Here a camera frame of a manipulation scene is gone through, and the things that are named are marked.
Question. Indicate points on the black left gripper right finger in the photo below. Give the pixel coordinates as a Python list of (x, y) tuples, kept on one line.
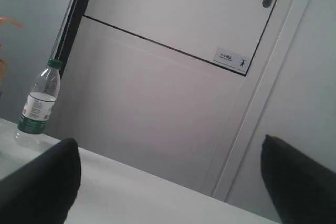
[(301, 189)]

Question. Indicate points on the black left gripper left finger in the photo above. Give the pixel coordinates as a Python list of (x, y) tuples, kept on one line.
[(43, 190)]

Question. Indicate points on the clear water bottle green cap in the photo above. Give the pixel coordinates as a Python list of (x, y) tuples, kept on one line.
[(38, 107)]

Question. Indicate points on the orange plant decoration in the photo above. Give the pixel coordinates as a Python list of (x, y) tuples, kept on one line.
[(5, 54)]

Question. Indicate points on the white door warning sticker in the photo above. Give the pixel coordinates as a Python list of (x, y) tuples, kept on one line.
[(232, 60)]

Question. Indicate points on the white door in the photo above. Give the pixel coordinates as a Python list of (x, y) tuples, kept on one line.
[(140, 85)]

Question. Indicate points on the black vertical door frame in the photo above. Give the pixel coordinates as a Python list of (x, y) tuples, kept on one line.
[(69, 27)]

